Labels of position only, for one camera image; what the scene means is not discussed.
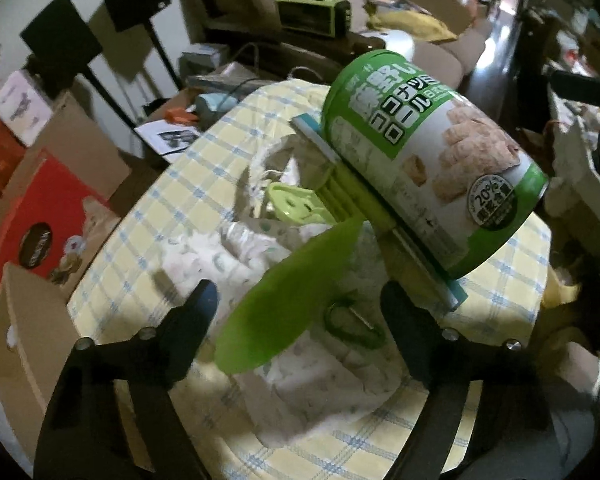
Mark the orange small item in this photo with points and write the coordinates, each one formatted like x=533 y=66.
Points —
x=182 y=116

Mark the printed paper booklet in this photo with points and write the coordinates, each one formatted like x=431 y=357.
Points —
x=172 y=139

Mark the grey flat book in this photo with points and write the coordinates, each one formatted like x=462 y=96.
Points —
x=220 y=80

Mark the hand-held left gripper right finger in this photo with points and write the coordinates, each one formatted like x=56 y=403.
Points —
x=397 y=310

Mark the green portable radio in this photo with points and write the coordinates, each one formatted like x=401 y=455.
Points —
x=312 y=12

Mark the brown cardboard box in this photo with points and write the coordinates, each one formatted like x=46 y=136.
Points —
x=80 y=135

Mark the green carabiner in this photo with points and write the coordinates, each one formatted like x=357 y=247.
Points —
x=355 y=327

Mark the white printed card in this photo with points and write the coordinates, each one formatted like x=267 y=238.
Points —
x=20 y=105

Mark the yellow cloth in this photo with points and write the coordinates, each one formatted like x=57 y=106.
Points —
x=415 y=25

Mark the white plastic item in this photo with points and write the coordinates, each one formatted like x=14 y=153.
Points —
x=575 y=170

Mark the green plastic spatula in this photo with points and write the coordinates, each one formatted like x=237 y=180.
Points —
x=280 y=305

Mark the green snack can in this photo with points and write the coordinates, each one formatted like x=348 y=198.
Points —
x=430 y=160

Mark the teal small item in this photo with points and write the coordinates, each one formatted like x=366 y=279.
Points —
x=212 y=102

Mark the yellow checked tablecloth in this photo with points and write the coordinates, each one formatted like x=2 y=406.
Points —
x=145 y=220

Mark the green ribbed plastic piece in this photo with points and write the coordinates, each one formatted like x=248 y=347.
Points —
x=342 y=190

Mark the green plastic clip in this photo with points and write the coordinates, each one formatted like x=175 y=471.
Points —
x=290 y=202

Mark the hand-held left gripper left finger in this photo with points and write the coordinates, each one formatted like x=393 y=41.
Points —
x=202 y=305

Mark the red carton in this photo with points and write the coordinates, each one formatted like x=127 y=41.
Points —
x=40 y=210

